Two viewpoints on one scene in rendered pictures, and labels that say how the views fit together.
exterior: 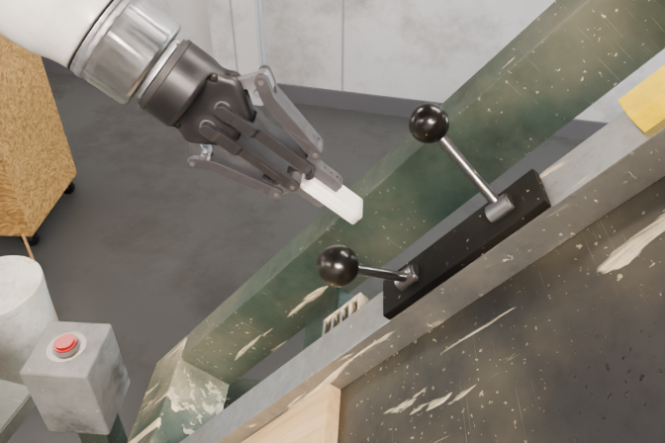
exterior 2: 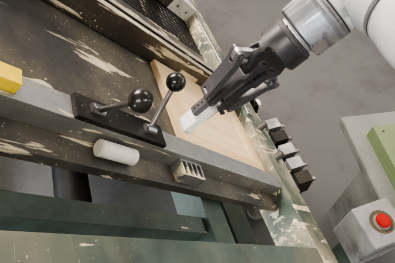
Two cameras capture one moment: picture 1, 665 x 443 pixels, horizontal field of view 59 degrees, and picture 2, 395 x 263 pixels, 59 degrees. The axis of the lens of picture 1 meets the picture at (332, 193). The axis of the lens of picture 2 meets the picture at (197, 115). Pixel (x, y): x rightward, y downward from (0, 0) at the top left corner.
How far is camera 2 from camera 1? 0.83 m
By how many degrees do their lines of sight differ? 89
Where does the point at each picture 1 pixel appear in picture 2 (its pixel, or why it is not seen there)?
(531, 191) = (80, 102)
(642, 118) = (14, 70)
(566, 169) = (58, 104)
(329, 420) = (180, 133)
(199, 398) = (290, 238)
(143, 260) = not seen: outside the picture
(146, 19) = (296, 0)
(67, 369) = (364, 209)
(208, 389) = not seen: hidden behind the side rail
